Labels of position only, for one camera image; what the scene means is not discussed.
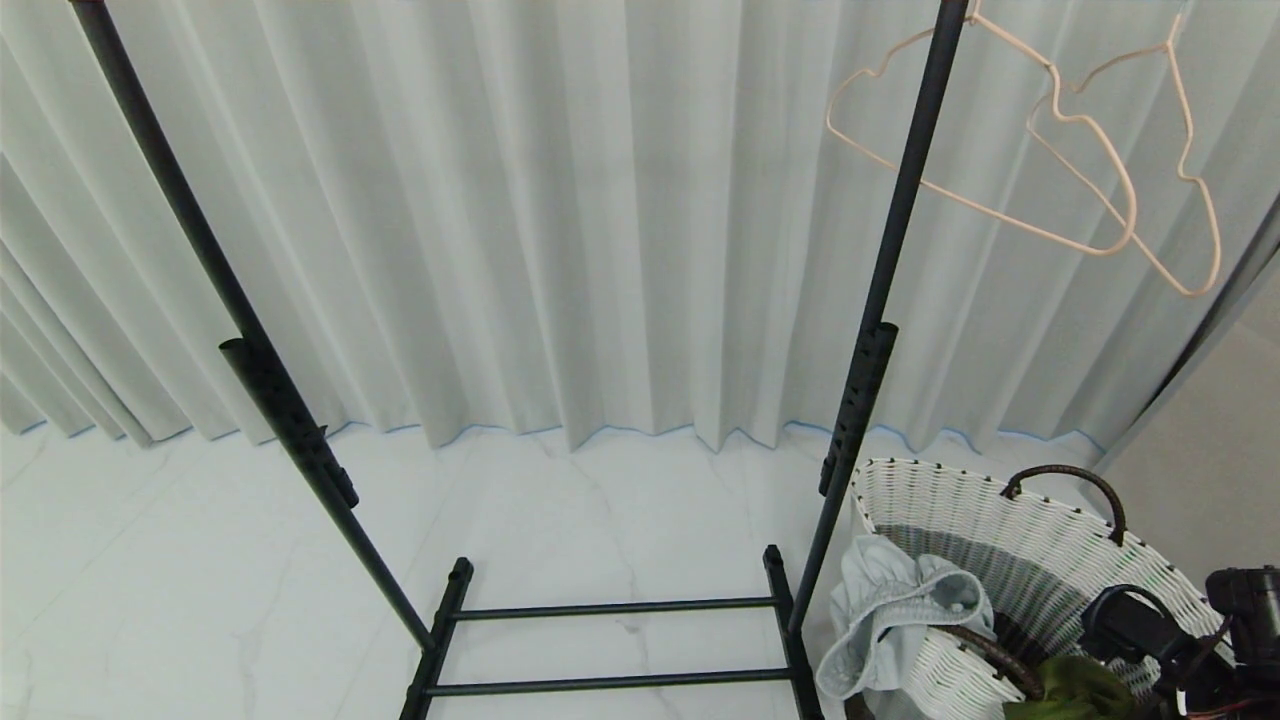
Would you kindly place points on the pale grey shorts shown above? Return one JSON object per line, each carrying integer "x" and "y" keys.
{"x": 880, "y": 600}

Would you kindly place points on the green long-sleeved shirt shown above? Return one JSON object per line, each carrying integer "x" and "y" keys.
{"x": 1075, "y": 690}

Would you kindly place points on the pink clothes hanger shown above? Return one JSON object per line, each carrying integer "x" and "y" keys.
{"x": 1217, "y": 250}
{"x": 1134, "y": 210}

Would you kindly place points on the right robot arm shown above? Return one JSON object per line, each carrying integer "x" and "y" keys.
{"x": 1250, "y": 610}

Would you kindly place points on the black clothes rack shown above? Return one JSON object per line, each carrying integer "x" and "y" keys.
{"x": 866, "y": 380}

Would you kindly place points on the white laundry basket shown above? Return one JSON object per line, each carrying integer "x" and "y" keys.
{"x": 1000, "y": 520}

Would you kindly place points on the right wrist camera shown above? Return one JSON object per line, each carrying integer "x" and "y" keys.
{"x": 1125, "y": 625}

